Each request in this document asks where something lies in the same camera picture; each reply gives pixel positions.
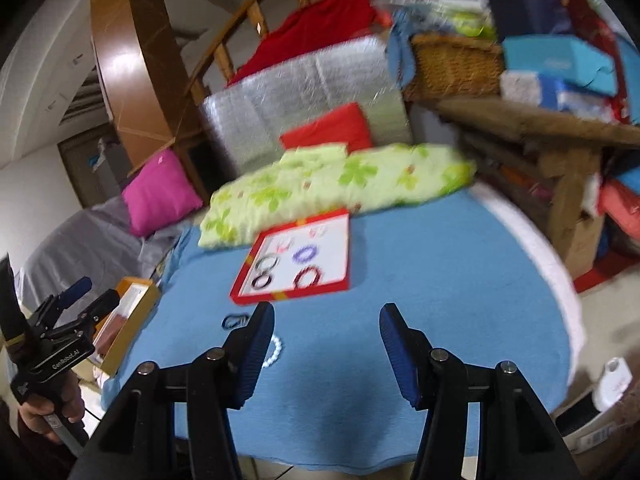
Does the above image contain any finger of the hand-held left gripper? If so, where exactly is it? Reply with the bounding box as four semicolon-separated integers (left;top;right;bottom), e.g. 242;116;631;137
47;288;122;341
35;276;93;323

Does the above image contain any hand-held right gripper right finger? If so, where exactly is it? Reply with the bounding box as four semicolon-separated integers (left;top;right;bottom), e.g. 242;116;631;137
379;303;581;480

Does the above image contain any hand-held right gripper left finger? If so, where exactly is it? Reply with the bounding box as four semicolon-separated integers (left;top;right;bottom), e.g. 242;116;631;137
75;301;277;480

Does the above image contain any red cardboard box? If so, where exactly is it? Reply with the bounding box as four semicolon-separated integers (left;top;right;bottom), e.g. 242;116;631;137
230;208;351;307

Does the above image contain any person's left hand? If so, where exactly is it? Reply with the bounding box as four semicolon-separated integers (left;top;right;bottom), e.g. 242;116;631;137
17;382;87;436

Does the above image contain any white inner box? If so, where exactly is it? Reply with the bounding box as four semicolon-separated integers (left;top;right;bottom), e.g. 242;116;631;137
107;285;148;321

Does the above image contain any orange cardboard box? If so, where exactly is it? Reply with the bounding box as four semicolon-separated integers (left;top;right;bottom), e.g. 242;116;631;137
92;276;162;378

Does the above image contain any grey sofa cover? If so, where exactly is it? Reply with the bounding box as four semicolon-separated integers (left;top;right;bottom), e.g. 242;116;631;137
20;195;191;311

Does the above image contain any pink cushion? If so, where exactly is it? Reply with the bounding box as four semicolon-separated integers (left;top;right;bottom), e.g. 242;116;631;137
121;149;204;238

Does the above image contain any grey cabinet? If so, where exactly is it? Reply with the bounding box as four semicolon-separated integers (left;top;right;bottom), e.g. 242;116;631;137
87;137;126;191

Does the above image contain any green floral blanket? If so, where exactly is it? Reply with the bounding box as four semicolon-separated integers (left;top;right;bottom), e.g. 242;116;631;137
198;142;478;248

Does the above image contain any wooden pillar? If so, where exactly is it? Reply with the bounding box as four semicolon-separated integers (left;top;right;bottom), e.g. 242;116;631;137
87;0;183;171

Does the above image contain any red cushion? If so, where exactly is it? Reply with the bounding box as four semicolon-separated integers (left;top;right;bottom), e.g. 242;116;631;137
279;102;373;153

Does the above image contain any silver foil panel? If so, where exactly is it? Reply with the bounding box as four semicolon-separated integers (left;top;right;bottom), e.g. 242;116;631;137
201;35;413;181

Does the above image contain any wooden bench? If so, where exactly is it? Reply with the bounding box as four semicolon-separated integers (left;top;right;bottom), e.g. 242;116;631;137
420;95;640;281

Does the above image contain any pink folded cloth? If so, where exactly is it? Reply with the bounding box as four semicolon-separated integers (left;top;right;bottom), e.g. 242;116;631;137
597;177;640;241

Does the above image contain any wicker basket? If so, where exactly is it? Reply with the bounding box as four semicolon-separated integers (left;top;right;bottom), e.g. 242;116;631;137
402;34;506;102

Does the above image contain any tissue box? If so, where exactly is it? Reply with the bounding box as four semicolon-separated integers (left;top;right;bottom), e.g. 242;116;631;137
500;70;613;116

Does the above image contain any blue cloth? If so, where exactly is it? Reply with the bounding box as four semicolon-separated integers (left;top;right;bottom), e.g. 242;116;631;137
387;22;418;86

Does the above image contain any wooden stair railing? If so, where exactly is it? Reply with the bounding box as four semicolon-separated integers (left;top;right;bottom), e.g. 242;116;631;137
170;0;461;161

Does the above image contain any red cloth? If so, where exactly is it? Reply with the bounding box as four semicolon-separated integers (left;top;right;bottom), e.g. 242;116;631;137
227;0;391;86

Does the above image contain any blue cardboard box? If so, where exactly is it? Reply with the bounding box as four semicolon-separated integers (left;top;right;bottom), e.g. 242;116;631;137
501;35;618;96

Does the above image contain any clear plastic bag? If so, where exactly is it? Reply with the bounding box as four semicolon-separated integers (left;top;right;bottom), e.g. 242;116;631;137
372;0;496;41

